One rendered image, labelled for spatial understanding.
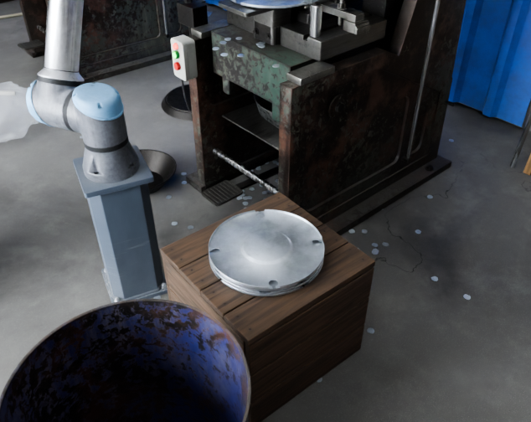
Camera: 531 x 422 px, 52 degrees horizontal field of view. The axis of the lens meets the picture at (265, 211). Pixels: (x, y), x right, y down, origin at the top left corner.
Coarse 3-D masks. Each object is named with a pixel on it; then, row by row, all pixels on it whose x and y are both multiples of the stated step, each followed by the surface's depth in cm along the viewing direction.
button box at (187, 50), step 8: (176, 40) 178; (184, 40) 178; (192, 40) 178; (184, 48) 177; (192, 48) 179; (184, 56) 179; (192, 56) 181; (184, 64) 180; (192, 64) 182; (176, 72) 187; (184, 72) 182; (192, 72) 184; (184, 80) 185; (184, 96) 195
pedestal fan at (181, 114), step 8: (176, 88) 285; (184, 88) 285; (168, 96) 277; (176, 96) 277; (168, 104) 271; (176, 104) 270; (184, 104) 270; (168, 112) 268; (176, 112) 266; (184, 112) 264; (184, 120) 265; (192, 120) 264
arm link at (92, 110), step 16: (80, 96) 134; (96, 96) 135; (112, 96) 136; (64, 112) 138; (80, 112) 135; (96, 112) 134; (112, 112) 136; (80, 128) 138; (96, 128) 136; (112, 128) 138; (96, 144) 139; (112, 144) 140
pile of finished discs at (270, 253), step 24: (240, 216) 145; (264, 216) 146; (288, 216) 145; (216, 240) 137; (240, 240) 137; (264, 240) 136; (288, 240) 136; (312, 240) 137; (216, 264) 130; (240, 264) 130; (264, 264) 130; (288, 264) 130; (312, 264) 130; (240, 288) 126; (264, 288) 124; (288, 288) 126
